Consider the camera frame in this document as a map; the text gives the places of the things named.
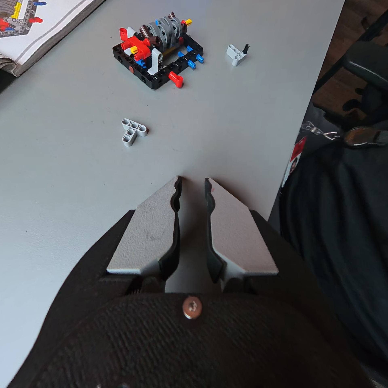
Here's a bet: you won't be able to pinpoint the red white id badge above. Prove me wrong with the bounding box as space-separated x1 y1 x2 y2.
280 136 307 188

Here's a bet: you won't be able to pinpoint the lego engine frame assembly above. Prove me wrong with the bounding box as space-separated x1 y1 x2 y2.
112 12 205 90

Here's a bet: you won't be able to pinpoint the lego instruction booklet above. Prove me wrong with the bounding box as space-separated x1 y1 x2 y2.
0 0 106 78

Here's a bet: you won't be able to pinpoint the black office chair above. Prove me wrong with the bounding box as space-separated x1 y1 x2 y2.
312 15 388 122

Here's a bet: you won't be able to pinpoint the black badge reel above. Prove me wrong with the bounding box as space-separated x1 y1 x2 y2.
315 127 373 149

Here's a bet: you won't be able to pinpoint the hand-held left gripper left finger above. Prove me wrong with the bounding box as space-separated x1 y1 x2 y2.
106 176 183 282

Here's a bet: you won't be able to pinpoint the black lanyard strap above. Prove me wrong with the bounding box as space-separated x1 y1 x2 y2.
370 129 388 146

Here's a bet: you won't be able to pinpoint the grey lego t-beam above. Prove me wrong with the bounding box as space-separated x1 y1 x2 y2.
226 44 246 67
121 118 149 148

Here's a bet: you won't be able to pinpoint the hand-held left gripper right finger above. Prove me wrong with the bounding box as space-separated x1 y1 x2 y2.
205 177 279 292

